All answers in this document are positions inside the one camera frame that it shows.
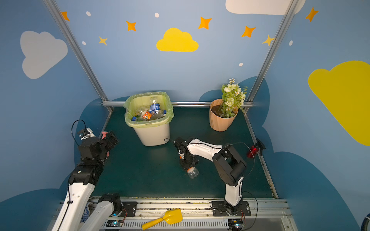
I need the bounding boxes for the clear bottle orange cap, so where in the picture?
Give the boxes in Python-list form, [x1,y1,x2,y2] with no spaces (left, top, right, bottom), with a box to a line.
[141,111,152,120]

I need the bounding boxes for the clear bottle blue label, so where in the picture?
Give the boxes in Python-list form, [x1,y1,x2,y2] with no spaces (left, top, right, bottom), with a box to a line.
[149,100,161,114]
[132,115,145,122]

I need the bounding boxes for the clear bottle orange label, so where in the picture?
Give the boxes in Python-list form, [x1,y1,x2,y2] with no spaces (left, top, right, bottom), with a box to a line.
[187,167,199,179]

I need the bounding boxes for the clear bottle blue cap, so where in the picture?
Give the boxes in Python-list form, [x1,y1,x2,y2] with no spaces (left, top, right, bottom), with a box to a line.
[152,110,167,120]

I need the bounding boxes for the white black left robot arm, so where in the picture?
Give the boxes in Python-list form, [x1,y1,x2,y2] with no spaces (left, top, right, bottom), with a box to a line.
[52,132,122,231]

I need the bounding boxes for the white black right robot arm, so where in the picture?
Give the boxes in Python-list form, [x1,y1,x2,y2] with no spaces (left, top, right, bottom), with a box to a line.
[172,137,247,216]

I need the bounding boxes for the white plastic trash bin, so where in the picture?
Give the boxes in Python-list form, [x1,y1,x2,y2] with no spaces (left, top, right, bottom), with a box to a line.
[133,123,170,146]

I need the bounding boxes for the green bin liner bag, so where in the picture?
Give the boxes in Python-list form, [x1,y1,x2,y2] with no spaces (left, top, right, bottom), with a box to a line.
[124,91,174,129]

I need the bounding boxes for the pink plastic watering can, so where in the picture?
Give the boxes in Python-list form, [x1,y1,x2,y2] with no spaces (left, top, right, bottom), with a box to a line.
[100,131,109,159]

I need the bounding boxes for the yellow plastic shovel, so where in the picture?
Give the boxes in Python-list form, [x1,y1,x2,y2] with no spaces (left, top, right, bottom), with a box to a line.
[142,209,183,230]

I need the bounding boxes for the blue white work glove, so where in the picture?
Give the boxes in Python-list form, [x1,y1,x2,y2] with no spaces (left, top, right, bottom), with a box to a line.
[81,206,90,223]

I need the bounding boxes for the white artificial flowers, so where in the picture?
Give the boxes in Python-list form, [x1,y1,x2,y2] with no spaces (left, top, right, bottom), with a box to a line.
[221,78,248,118]

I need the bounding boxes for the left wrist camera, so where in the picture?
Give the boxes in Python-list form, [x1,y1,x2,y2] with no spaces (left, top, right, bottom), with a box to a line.
[78,128,95,140]

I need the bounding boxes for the aluminium rear frame rail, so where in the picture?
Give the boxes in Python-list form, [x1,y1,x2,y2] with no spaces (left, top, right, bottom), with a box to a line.
[102,100,254,108]

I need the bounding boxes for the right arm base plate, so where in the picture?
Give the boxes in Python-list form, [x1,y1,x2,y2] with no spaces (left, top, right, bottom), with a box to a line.
[210,201,251,217]

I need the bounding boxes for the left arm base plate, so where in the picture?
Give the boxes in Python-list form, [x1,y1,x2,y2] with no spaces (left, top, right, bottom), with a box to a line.
[121,201,137,217]

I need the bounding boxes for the white perforated cable duct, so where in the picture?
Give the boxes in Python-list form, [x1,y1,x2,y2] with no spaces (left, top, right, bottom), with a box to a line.
[99,218,229,231]

